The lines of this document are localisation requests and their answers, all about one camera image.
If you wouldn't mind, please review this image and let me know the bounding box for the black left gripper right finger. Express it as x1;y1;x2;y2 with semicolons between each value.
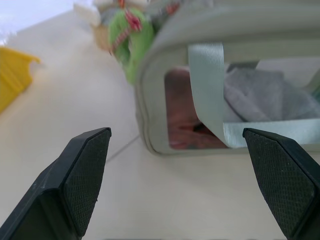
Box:
242;127;320;240

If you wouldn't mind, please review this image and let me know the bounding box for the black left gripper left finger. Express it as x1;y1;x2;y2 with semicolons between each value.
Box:
0;127;112;240

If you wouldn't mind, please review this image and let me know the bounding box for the grey fabric storage bin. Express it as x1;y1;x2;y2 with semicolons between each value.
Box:
135;5;320;157

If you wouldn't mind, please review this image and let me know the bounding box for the grey folded cloth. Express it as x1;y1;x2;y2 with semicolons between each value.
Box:
223;67;320;123

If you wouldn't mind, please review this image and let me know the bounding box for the pink cloth item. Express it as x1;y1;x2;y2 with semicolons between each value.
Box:
165;66;220;150

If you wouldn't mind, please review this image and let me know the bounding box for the yellow plastic basket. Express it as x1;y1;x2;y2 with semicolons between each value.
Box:
0;46;42;114

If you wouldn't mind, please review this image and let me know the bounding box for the woven straw basket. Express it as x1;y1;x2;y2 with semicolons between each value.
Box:
91;24;114;51

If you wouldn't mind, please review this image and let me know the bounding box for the green plush toy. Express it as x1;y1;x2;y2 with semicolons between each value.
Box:
108;7;155;85

